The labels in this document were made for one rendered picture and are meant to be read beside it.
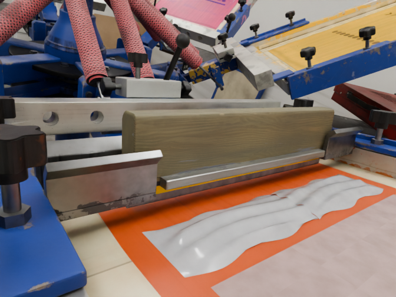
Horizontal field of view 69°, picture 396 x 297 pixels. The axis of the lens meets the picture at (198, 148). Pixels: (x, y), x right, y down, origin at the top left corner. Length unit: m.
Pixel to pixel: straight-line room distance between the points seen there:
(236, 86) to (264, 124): 2.77
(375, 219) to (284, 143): 0.14
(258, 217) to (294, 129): 0.17
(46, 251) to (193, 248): 0.11
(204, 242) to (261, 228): 0.06
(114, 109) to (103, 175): 0.26
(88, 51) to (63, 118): 0.29
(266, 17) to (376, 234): 2.83
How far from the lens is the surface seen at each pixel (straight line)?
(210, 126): 0.32
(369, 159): 0.59
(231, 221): 0.30
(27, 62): 0.96
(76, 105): 0.48
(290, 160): 0.43
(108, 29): 4.61
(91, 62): 0.72
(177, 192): 0.33
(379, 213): 0.41
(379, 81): 2.45
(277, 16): 3.00
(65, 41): 1.03
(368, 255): 0.31
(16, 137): 0.19
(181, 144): 0.30
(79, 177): 0.25
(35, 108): 0.47
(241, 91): 3.09
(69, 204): 0.26
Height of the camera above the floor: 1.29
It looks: 27 degrees down
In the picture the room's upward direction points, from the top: 16 degrees clockwise
